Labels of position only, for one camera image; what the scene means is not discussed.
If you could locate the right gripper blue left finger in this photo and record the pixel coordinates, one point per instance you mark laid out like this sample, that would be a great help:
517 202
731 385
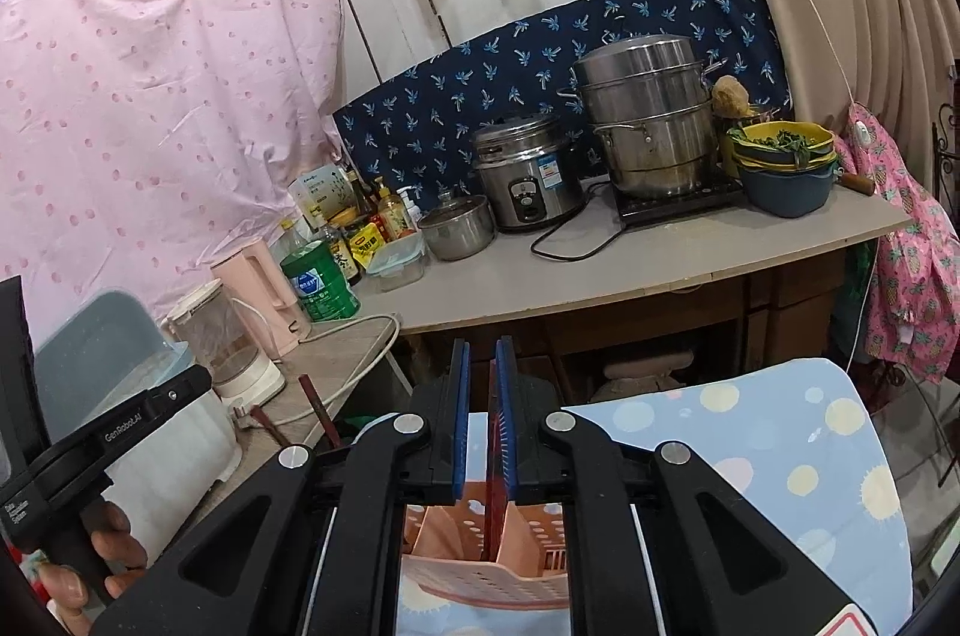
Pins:
460 375

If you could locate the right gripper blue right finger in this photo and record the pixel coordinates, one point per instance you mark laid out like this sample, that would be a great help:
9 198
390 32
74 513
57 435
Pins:
505 380

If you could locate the clear plastic food container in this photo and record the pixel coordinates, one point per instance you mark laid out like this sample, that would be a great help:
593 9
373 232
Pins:
399 263

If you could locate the small steel pot with lid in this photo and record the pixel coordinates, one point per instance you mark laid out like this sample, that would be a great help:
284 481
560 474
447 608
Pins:
458 227

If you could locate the white dish drainer with lid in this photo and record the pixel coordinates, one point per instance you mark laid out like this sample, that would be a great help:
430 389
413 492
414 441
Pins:
106 353

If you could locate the green detergent bottle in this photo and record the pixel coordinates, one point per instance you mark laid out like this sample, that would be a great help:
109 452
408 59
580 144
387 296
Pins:
316 278

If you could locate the yellow oil bottle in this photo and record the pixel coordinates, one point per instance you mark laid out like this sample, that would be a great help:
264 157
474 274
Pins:
392 211

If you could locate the pink perforated utensil holder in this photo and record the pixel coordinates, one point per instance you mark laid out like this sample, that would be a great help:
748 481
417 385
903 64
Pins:
511 559

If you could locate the silver rice cooker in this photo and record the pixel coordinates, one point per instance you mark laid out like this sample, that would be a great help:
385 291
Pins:
526 167

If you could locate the black induction cooker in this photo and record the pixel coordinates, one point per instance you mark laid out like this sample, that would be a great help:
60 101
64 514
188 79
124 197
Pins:
717 191

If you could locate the white blender jar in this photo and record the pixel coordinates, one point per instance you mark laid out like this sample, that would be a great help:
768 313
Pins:
243 375

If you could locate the pink electric kettle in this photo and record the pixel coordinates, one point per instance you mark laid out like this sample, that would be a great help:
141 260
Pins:
264 298

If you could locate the navy floral cloth backsplash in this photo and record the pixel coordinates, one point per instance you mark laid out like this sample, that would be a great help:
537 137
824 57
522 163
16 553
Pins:
416 129

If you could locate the stainless steel steamer pot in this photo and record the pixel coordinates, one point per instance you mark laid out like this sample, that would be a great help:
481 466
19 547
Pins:
649 103

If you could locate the blue planet print tablecloth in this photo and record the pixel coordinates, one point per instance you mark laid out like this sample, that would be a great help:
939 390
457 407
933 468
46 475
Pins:
796 442

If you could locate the blue and yellow stacked basins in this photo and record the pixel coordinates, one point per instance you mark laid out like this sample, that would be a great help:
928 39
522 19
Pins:
785 167

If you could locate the pink dotted sheet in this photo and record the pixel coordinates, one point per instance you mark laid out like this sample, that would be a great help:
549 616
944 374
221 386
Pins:
144 141

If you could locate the pink floral garment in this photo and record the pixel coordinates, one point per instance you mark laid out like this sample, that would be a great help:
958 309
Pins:
911 316

